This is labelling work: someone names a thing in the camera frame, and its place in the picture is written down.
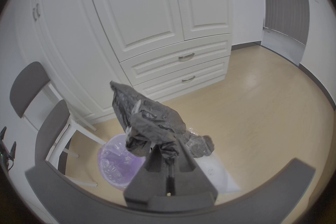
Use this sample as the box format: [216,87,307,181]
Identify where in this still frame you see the white chair grey cushions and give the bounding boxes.
[9,61,108,188]

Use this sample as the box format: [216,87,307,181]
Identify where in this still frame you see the black plastic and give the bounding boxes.
[110,80,215,163]

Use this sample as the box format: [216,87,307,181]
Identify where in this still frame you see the white trash bin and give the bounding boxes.
[97,134,147,191]

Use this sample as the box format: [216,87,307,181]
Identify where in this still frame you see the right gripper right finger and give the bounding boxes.
[168,138,218,204]

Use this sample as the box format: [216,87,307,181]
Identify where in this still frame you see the purple plastic bag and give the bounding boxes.
[97,134,147,190]

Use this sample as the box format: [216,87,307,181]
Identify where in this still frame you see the white wardrobe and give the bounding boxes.
[14,0,234,125]

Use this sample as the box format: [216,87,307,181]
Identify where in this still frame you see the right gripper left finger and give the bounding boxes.
[124,144,170,208]

